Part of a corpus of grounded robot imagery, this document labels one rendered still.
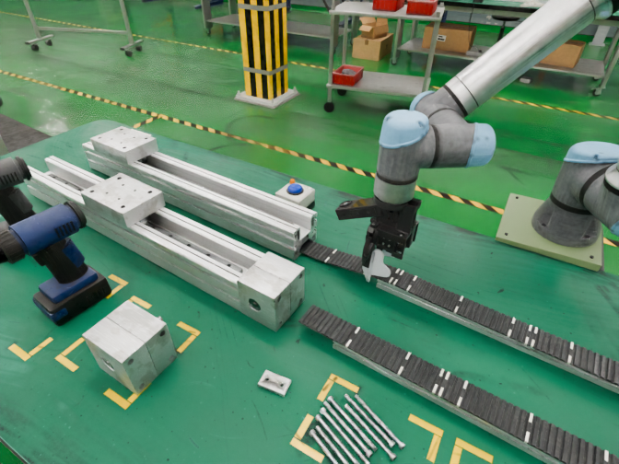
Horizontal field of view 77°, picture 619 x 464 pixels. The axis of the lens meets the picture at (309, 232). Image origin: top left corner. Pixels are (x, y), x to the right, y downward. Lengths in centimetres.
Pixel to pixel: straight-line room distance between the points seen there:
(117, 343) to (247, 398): 23
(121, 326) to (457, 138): 64
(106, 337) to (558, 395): 76
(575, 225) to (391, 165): 57
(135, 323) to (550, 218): 96
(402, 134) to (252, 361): 47
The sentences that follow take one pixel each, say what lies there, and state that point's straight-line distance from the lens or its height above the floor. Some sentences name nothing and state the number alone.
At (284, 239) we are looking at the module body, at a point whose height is 83.
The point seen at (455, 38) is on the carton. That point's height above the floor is 37.
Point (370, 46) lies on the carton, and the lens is 578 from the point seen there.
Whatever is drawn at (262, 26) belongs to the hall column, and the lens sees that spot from 397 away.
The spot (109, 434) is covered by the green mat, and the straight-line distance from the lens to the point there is 75.
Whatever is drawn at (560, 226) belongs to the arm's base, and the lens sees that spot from 112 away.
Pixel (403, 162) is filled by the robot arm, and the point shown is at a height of 110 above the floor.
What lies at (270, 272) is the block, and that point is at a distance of 77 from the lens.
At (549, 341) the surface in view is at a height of 81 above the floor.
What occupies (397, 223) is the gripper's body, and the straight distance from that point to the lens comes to 77.
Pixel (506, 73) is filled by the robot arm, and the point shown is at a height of 120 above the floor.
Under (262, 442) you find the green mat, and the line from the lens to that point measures 69.
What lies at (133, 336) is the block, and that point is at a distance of 72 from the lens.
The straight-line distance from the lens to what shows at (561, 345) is 87.
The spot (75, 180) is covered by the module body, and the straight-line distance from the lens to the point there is 129.
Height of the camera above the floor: 141
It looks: 38 degrees down
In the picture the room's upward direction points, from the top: 1 degrees clockwise
